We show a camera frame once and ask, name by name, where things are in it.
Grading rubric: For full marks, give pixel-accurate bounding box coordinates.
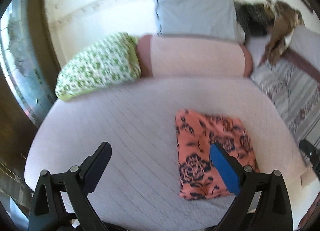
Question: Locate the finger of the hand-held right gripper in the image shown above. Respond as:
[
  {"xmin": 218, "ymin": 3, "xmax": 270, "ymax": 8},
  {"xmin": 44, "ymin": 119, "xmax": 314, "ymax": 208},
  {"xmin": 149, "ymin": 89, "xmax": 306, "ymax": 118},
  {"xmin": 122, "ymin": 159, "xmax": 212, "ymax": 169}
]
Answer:
[{"xmin": 299, "ymin": 139, "xmax": 320, "ymax": 169}]

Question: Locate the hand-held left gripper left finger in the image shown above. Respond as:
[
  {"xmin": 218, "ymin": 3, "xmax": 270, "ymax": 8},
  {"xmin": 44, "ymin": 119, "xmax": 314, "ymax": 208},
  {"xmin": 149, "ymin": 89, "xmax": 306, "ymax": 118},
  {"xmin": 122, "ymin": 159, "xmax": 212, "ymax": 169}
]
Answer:
[{"xmin": 28, "ymin": 142, "xmax": 112, "ymax": 231}]

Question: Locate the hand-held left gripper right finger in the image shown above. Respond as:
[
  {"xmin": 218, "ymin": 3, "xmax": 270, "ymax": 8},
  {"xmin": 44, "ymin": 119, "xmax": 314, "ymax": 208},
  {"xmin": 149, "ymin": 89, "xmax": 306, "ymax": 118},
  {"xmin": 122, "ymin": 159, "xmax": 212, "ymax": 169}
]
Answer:
[{"xmin": 209, "ymin": 142, "xmax": 293, "ymax": 231}]

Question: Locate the orange floral shirt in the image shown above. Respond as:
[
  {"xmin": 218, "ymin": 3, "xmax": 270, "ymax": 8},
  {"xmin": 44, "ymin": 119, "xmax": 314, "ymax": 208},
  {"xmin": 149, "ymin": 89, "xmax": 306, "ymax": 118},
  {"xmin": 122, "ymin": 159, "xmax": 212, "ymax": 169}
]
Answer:
[{"xmin": 175, "ymin": 109, "xmax": 261, "ymax": 201}]

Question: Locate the striped grey bedsheet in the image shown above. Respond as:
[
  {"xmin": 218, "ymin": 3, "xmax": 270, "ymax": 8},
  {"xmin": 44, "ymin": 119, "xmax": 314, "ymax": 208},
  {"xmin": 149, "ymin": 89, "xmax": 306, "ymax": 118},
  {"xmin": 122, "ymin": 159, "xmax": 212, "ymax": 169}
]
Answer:
[{"xmin": 271, "ymin": 57, "xmax": 320, "ymax": 144}]

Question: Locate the small striped floral cushion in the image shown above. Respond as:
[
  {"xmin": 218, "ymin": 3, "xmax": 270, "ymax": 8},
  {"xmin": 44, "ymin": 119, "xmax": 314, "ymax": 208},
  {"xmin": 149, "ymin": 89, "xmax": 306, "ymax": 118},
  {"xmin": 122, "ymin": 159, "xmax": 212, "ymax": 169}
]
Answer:
[{"xmin": 251, "ymin": 67, "xmax": 292, "ymax": 100}]

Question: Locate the green checkered pillow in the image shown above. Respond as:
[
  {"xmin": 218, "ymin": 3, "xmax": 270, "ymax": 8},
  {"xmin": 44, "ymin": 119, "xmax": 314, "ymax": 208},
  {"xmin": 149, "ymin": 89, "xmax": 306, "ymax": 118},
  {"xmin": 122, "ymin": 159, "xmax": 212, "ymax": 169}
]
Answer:
[{"xmin": 55, "ymin": 32, "xmax": 142, "ymax": 102}]

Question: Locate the wooden stained glass door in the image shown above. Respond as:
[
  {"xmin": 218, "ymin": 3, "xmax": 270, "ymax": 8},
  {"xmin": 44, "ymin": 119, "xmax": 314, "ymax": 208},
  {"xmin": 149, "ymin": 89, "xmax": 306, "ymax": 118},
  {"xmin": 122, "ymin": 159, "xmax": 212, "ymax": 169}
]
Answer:
[{"xmin": 0, "ymin": 0, "xmax": 59, "ymax": 224}]

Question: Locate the pink bolster cushion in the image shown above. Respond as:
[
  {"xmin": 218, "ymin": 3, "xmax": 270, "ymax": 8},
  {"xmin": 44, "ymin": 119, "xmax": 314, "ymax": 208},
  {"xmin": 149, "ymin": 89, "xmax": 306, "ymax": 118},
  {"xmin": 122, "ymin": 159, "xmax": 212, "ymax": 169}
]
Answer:
[{"xmin": 137, "ymin": 35, "xmax": 254, "ymax": 78}]

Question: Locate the brown patterned scarf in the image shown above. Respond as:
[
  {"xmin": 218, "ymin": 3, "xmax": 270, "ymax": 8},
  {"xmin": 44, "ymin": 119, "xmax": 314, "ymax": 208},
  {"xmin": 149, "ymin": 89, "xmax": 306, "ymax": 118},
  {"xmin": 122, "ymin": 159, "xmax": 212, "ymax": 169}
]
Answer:
[{"xmin": 263, "ymin": 0, "xmax": 306, "ymax": 66}]

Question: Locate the dark grey cloth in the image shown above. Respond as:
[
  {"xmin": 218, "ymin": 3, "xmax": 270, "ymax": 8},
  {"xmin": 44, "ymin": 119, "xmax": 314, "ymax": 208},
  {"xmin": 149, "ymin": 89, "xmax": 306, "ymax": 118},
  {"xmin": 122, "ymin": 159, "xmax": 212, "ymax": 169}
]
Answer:
[{"xmin": 235, "ymin": 3, "xmax": 273, "ymax": 37}]

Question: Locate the light blue pillow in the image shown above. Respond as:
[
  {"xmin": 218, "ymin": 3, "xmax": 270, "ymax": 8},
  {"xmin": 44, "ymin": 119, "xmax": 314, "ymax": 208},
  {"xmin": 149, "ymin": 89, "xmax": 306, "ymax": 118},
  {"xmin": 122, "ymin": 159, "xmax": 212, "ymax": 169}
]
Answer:
[{"xmin": 152, "ymin": 0, "xmax": 247, "ymax": 43}]

